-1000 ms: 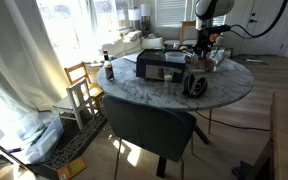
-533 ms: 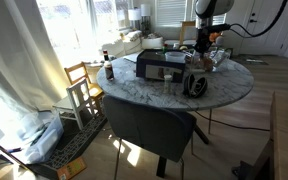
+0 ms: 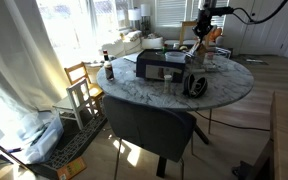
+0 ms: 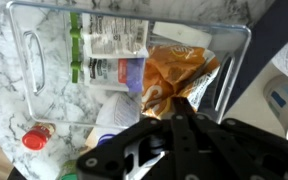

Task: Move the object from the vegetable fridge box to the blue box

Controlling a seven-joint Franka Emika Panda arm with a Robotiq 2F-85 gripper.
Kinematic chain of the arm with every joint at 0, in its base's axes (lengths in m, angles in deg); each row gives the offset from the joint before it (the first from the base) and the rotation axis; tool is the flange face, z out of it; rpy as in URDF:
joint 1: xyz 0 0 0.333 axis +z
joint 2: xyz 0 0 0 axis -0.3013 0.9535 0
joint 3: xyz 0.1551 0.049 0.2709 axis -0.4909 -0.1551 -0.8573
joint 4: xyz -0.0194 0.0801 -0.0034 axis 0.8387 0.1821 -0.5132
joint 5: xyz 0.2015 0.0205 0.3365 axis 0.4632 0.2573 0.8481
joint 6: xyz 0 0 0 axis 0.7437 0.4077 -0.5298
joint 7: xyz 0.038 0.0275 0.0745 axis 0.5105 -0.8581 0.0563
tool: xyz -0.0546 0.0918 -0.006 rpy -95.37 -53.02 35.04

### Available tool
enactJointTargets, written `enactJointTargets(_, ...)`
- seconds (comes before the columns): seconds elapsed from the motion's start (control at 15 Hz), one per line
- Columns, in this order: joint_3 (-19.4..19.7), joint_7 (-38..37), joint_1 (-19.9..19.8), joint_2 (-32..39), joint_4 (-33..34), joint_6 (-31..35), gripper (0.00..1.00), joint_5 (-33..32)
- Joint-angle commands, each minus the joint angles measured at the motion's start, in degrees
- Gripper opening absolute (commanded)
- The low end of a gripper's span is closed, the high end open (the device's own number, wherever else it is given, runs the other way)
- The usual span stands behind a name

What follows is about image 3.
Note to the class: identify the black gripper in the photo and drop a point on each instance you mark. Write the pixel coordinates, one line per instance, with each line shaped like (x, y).
(202, 23)

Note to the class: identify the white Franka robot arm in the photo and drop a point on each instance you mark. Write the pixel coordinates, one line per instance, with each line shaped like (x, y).
(208, 4)

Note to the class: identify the orange bread object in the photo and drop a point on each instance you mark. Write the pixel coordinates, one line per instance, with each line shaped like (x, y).
(201, 50)

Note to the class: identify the clear plastic fridge box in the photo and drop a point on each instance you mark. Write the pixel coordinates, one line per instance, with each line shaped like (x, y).
(195, 61)

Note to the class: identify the orange cardboard box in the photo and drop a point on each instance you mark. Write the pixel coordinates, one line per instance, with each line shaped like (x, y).
(71, 168)

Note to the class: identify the orange cushion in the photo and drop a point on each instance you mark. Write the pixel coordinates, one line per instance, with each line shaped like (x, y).
(216, 34)

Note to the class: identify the small white jar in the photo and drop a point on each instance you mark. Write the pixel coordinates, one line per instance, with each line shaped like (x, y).
(176, 46)

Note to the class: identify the translucent white plastic bowl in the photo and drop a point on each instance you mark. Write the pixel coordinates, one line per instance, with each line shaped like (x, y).
(175, 56)

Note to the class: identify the green bottle with red cap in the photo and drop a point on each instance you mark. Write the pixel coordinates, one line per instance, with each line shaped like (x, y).
(165, 48)

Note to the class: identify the small white shaker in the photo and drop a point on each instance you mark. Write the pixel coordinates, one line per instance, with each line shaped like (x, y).
(167, 84)

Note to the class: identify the white table lamp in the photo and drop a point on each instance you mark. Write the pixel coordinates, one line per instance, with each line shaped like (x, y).
(145, 10)
(134, 15)

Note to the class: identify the white sofa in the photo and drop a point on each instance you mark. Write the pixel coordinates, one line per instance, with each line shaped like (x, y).
(130, 41)

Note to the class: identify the dark sauce bottle red cap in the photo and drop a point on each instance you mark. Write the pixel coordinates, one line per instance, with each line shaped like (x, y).
(108, 68)

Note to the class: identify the dark grey dining chair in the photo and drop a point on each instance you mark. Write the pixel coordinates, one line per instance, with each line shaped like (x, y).
(150, 128)

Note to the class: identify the wooden chair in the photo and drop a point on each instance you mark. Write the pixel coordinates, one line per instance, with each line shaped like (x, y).
(80, 75)

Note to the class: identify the wooden bench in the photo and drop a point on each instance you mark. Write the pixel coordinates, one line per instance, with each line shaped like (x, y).
(287, 140)

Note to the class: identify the black table leg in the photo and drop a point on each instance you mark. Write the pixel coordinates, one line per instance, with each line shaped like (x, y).
(161, 166)

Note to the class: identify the small white kids chair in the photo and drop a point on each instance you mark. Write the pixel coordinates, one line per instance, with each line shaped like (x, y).
(75, 100)

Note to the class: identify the dark patterned floor mat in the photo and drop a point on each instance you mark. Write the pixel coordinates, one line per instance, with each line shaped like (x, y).
(74, 143)

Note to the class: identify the white curtain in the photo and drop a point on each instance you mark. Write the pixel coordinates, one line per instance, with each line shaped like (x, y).
(17, 60)

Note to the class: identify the clear plastic storage bin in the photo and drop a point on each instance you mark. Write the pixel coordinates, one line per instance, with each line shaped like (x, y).
(40, 140)

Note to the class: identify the light wooden frame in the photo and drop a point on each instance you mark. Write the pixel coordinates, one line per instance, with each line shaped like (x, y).
(185, 31)

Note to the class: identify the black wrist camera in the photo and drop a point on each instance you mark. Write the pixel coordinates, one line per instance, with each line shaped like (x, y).
(222, 10)

